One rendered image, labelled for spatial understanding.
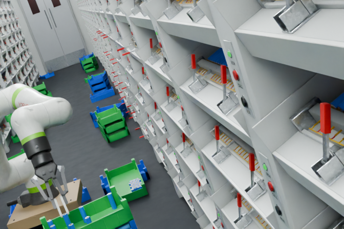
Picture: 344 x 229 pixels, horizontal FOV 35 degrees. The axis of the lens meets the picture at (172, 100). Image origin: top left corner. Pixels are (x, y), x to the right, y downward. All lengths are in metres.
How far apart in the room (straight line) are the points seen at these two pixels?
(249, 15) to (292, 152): 0.20
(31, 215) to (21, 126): 0.71
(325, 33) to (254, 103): 0.29
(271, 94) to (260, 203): 0.36
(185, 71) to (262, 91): 0.70
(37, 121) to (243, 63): 1.38
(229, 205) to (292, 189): 0.74
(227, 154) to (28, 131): 0.90
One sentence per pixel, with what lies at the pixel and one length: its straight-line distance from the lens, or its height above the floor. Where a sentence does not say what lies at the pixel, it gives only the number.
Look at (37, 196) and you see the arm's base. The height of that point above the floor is 0.37.
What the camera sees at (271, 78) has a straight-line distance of 0.80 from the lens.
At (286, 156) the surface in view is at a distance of 0.79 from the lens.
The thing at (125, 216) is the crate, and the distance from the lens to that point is 1.98.
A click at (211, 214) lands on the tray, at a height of 0.31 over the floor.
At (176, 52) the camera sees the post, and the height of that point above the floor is 0.96.
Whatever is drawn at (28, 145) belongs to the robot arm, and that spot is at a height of 0.75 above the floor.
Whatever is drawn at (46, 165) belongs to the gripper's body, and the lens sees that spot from 2.06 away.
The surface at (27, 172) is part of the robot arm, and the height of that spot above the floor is 0.50.
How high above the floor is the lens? 1.16
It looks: 12 degrees down
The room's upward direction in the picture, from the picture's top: 19 degrees counter-clockwise
